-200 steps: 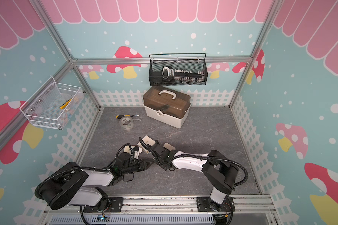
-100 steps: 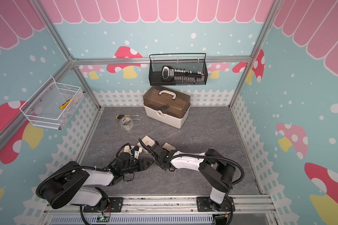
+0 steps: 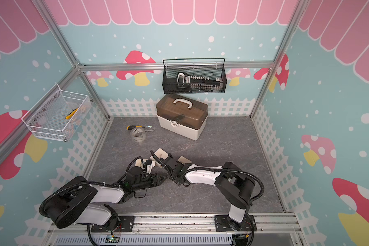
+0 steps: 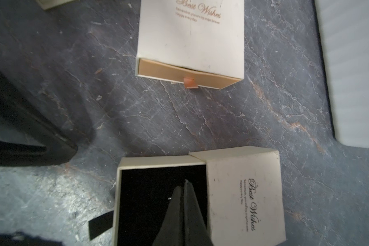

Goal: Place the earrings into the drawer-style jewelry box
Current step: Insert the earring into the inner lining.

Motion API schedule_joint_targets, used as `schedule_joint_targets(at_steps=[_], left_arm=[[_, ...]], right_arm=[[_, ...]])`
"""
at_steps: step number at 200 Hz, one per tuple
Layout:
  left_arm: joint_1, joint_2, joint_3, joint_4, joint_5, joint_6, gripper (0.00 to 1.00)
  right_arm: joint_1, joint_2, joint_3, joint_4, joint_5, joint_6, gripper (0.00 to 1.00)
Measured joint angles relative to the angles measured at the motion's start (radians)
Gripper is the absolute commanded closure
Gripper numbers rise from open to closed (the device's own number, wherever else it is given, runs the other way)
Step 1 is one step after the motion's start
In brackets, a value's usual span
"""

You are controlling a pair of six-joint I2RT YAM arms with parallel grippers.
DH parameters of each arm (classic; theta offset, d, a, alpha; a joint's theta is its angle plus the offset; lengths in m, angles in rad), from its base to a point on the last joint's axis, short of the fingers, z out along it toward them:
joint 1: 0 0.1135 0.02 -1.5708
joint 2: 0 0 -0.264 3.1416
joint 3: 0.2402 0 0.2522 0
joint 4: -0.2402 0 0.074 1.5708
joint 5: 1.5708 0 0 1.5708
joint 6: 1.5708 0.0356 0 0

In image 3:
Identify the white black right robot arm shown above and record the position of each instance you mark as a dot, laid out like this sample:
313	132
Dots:
239	188

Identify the black wire wall basket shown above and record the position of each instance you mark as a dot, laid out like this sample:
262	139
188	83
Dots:
194	75

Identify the white wire wall basket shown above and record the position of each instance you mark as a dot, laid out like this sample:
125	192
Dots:
46	120

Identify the white storage box brown lid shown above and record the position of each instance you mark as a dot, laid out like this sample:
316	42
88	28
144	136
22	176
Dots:
182	115

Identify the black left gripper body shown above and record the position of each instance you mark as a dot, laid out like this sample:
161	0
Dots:
149	182

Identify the yellow utility knife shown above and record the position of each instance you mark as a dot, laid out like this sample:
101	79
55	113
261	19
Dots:
70	115

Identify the small cream printed gift box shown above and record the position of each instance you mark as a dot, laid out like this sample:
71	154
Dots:
184	160

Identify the cream square gift box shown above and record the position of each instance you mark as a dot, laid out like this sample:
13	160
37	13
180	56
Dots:
160	153

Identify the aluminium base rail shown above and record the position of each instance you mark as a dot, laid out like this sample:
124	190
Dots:
272	229

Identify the cream drawer-style jewelry box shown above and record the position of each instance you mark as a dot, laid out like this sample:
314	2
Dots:
139	162

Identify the yellow black handled screwdriver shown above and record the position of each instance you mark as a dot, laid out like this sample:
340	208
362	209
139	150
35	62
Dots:
131	127

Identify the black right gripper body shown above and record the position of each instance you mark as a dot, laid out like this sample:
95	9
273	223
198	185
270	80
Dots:
174	178

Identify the clear packing tape roll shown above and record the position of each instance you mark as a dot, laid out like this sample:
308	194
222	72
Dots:
138	134

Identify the socket wrench set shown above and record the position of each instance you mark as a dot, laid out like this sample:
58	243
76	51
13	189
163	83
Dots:
198	83

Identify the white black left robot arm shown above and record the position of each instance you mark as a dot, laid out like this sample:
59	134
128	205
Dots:
88	202

